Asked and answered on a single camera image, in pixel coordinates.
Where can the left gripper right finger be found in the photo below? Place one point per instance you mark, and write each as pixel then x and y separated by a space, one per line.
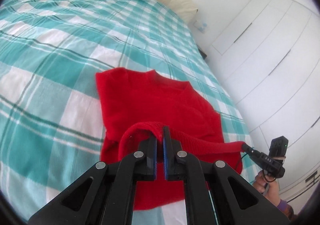
pixel 214 192

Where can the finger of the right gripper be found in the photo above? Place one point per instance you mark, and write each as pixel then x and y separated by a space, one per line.
pixel 252 153

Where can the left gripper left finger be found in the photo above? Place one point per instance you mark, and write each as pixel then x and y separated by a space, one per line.
pixel 105 193

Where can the red knit sweater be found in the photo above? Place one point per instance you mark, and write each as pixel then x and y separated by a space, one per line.
pixel 136 105

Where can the person's right hand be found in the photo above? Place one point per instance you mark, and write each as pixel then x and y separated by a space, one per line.
pixel 267 186

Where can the white wardrobe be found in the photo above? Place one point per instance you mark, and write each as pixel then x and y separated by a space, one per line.
pixel 267 59

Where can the dark wooden nightstand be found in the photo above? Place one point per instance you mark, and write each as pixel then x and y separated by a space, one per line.
pixel 203 55

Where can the teal plaid bed cover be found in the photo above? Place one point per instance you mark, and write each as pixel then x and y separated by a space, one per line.
pixel 51 124

